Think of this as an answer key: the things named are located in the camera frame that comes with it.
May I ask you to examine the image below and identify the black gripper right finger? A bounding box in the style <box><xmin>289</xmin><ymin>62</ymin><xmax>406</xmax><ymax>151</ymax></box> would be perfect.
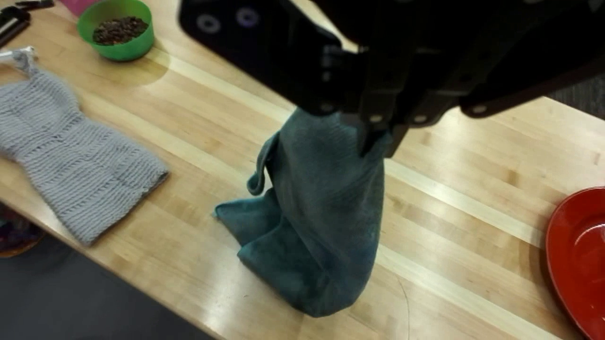
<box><xmin>375</xmin><ymin>25</ymin><xmax>605</xmax><ymax>159</ymax></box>

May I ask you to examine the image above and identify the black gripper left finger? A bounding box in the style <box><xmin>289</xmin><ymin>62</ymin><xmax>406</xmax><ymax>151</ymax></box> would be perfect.
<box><xmin>177</xmin><ymin>0</ymin><xmax>389</xmax><ymax>157</ymax></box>

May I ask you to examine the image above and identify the teal microfibre towel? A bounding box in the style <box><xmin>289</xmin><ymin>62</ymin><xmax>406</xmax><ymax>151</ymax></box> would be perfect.
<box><xmin>213</xmin><ymin>108</ymin><xmax>394</xmax><ymax>319</ymax></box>

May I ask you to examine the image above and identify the green bowl with beans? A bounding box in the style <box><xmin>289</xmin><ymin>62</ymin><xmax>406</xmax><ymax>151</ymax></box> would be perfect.
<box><xmin>75</xmin><ymin>0</ymin><xmax>156</xmax><ymax>62</ymax></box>

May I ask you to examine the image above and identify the red plate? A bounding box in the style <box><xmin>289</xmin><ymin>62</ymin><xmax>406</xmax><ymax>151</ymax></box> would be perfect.
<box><xmin>544</xmin><ymin>185</ymin><xmax>605</xmax><ymax>340</ymax></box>

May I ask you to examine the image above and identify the pink plastic bowl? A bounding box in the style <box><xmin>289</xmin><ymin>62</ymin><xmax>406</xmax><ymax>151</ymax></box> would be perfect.
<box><xmin>58</xmin><ymin>0</ymin><xmax>99</xmax><ymax>17</ymax></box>

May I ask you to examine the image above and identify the grey knitted cloth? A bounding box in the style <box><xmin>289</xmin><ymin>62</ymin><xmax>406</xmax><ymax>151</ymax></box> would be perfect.
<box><xmin>0</xmin><ymin>62</ymin><xmax>169</xmax><ymax>248</ymax></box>

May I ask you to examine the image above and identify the white stick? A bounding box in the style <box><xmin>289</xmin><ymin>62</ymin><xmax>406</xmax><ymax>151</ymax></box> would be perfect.
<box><xmin>0</xmin><ymin>44</ymin><xmax>35</xmax><ymax>68</ymax></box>

